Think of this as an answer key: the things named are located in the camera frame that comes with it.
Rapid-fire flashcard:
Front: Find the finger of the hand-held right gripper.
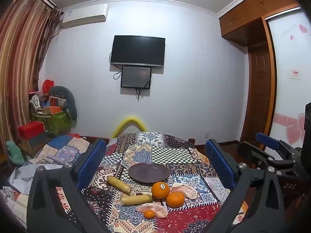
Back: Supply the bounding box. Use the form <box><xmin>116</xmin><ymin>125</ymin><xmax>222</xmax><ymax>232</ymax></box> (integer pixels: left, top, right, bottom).
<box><xmin>255</xmin><ymin>132</ymin><xmax>301</xmax><ymax>162</ymax></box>
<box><xmin>237</xmin><ymin>141</ymin><xmax>298</xmax><ymax>173</ymax></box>

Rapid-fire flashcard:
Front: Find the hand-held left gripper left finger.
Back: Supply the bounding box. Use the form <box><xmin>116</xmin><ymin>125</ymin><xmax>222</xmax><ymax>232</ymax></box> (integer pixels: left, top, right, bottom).
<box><xmin>26</xmin><ymin>139</ymin><xmax>114</xmax><ymax>233</ymax></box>

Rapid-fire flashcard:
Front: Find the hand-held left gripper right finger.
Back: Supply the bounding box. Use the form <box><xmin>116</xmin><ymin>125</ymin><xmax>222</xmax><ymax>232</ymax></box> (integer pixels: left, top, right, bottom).
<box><xmin>205</xmin><ymin>139</ymin><xmax>286</xmax><ymax>233</ymax></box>

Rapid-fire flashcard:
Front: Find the peeled pomelo segment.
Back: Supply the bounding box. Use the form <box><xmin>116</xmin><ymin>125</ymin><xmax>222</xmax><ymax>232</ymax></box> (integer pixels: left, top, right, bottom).
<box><xmin>170</xmin><ymin>183</ymin><xmax>198</xmax><ymax>200</ymax></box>
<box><xmin>135</xmin><ymin>203</ymin><xmax>169</xmax><ymax>218</ymax></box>

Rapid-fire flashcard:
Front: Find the medium mandarin orange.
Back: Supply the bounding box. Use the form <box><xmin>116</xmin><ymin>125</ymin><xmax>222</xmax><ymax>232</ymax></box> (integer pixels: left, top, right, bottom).
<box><xmin>166</xmin><ymin>192</ymin><xmax>185</xmax><ymax>208</ymax></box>

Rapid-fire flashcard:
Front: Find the dark brown round plate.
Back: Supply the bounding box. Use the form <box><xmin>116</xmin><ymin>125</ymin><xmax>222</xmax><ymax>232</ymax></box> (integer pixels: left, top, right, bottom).
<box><xmin>128</xmin><ymin>163</ymin><xmax>170</xmax><ymax>183</ymax></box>

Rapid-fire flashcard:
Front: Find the large orange with sticker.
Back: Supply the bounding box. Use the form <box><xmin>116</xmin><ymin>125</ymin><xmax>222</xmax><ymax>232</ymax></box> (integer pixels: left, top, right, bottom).
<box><xmin>151</xmin><ymin>182</ymin><xmax>170</xmax><ymax>199</ymax></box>

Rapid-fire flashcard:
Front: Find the brown wooden door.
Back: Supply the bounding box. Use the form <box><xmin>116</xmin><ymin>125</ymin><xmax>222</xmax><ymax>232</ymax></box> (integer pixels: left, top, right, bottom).
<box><xmin>240</xmin><ymin>42</ymin><xmax>274</xmax><ymax>144</ymax></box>

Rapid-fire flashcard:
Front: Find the green patterned box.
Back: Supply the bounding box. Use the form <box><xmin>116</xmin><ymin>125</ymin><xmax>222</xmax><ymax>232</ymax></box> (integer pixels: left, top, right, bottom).
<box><xmin>44</xmin><ymin>110</ymin><xmax>71</xmax><ymax>136</ymax></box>

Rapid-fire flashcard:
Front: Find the colourful patchwork blanket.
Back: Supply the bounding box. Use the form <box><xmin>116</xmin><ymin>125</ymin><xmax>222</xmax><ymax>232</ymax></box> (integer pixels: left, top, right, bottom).
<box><xmin>56</xmin><ymin>131</ymin><xmax>246</xmax><ymax>233</ymax></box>

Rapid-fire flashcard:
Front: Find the yellow foam noodle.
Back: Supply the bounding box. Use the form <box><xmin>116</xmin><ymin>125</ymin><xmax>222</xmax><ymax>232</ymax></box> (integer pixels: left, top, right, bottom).
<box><xmin>111</xmin><ymin>116</ymin><xmax>149</xmax><ymax>139</ymax></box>

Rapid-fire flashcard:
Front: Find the dark grey box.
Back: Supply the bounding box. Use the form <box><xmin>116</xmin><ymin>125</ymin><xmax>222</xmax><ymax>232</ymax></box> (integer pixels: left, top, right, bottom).
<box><xmin>21</xmin><ymin>132</ymin><xmax>48</xmax><ymax>151</ymax></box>

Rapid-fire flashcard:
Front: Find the orange box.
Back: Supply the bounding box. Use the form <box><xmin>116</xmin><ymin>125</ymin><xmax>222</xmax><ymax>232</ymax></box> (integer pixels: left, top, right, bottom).
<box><xmin>45</xmin><ymin>105</ymin><xmax>63</xmax><ymax>114</ymax></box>

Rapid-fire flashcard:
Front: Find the light blue cloth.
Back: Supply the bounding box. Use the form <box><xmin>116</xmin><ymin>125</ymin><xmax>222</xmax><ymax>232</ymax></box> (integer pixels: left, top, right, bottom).
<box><xmin>8</xmin><ymin>164</ymin><xmax>66</xmax><ymax>195</ymax></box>

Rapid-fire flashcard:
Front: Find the red box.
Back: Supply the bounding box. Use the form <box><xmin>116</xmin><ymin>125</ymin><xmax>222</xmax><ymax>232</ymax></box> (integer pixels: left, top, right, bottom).
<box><xmin>18</xmin><ymin>121</ymin><xmax>45</xmax><ymax>140</ymax></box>

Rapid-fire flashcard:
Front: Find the teal plush toy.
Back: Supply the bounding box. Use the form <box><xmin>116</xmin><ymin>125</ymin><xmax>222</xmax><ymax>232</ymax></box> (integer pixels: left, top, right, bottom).
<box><xmin>6</xmin><ymin>141</ymin><xmax>25</xmax><ymax>166</ymax></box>

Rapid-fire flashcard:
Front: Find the white door with heart stickers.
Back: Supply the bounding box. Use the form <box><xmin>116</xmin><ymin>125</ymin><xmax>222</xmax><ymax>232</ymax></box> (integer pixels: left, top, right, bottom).
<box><xmin>264</xmin><ymin>7</ymin><xmax>311</xmax><ymax>151</ymax></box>

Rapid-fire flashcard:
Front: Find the red bag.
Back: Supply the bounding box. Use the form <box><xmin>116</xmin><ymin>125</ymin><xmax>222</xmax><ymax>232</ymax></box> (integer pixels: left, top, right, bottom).
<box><xmin>42</xmin><ymin>79</ymin><xmax>55</xmax><ymax>93</ymax></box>

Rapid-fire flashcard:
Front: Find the wooden overhead cabinet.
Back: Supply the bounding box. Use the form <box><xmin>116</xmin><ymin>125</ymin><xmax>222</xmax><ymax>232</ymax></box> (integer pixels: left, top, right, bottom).
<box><xmin>219</xmin><ymin>0</ymin><xmax>301</xmax><ymax>47</ymax></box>

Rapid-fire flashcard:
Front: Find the striped brown curtain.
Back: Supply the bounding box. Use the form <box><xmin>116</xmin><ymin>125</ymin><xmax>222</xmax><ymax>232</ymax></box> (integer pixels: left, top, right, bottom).
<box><xmin>0</xmin><ymin>0</ymin><xmax>61</xmax><ymax>161</ymax></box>

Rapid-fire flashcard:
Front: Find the white air conditioner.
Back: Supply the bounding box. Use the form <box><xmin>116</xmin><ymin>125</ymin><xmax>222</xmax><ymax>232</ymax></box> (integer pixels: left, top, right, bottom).
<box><xmin>61</xmin><ymin>5</ymin><xmax>110</xmax><ymax>29</ymax></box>

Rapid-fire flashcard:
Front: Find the small black wall monitor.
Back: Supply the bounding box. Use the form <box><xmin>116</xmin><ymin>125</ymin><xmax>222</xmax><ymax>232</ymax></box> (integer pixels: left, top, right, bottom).
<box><xmin>121</xmin><ymin>66</ymin><xmax>152</xmax><ymax>88</ymax></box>

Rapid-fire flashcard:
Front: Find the black wall television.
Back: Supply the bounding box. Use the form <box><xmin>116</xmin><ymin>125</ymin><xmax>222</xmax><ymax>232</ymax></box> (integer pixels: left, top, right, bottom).
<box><xmin>110</xmin><ymin>35</ymin><xmax>166</xmax><ymax>68</ymax></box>

